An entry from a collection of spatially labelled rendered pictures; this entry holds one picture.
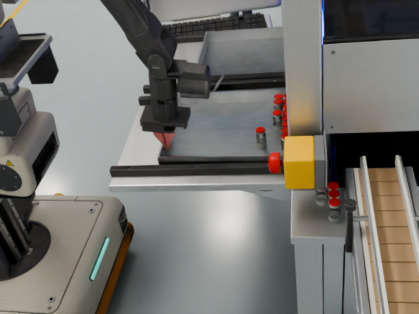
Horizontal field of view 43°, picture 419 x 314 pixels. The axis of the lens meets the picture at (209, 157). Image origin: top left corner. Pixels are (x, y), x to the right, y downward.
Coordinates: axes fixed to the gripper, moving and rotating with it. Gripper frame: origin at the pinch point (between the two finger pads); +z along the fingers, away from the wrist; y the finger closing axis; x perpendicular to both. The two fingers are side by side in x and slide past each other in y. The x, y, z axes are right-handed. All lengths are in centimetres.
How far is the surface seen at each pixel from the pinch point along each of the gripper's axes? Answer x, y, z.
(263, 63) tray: 38.6, 19.9, -0.7
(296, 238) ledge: -25.7, 29.3, -1.5
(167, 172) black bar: -8.0, 1.4, 0.8
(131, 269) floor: 36, -27, 94
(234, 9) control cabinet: 90, 7, 7
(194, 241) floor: 51, -4, 91
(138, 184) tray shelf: -10.6, -4.6, 2.6
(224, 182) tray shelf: -10.4, 14.1, 0.2
